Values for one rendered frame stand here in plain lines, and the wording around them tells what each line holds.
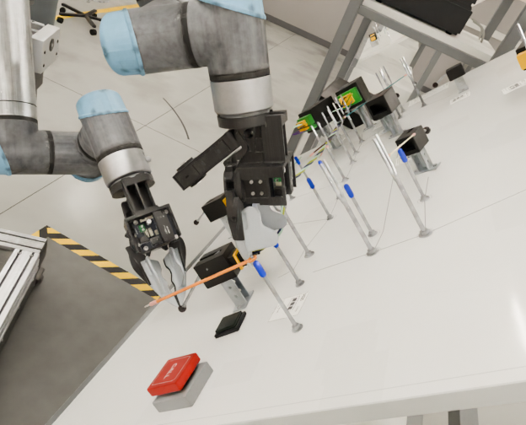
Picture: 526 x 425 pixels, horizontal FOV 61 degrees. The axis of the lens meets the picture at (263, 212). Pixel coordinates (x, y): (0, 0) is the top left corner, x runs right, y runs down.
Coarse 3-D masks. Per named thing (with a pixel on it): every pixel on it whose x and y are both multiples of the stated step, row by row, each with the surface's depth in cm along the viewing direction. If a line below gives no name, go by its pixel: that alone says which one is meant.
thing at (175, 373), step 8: (168, 360) 56; (176, 360) 54; (184, 360) 53; (192, 360) 53; (168, 368) 54; (176, 368) 52; (184, 368) 51; (192, 368) 52; (160, 376) 53; (168, 376) 52; (176, 376) 50; (184, 376) 51; (152, 384) 52; (160, 384) 51; (168, 384) 50; (176, 384) 49; (184, 384) 50; (152, 392) 52; (160, 392) 51; (168, 392) 51
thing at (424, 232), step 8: (376, 136) 53; (376, 144) 52; (384, 152) 54; (384, 160) 53; (392, 168) 54; (392, 176) 53; (400, 184) 54; (408, 200) 54; (416, 216) 55; (424, 232) 55
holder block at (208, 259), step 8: (224, 248) 65; (232, 248) 66; (208, 256) 67; (216, 256) 64; (224, 256) 63; (200, 264) 65; (208, 264) 64; (216, 264) 64; (224, 264) 64; (200, 272) 65; (208, 272) 65; (216, 272) 65; (232, 272) 64; (216, 280) 65; (224, 280) 65
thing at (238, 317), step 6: (240, 312) 63; (228, 318) 63; (234, 318) 62; (240, 318) 62; (222, 324) 63; (228, 324) 61; (234, 324) 61; (240, 324) 61; (216, 330) 62; (222, 330) 61; (228, 330) 61; (234, 330) 60; (216, 336) 62
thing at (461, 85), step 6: (456, 66) 109; (462, 66) 109; (450, 72) 110; (456, 72) 110; (462, 72) 109; (450, 78) 111; (456, 78) 111; (462, 78) 110; (432, 84) 114; (456, 84) 111; (462, 84) 111; (462, 90) 110
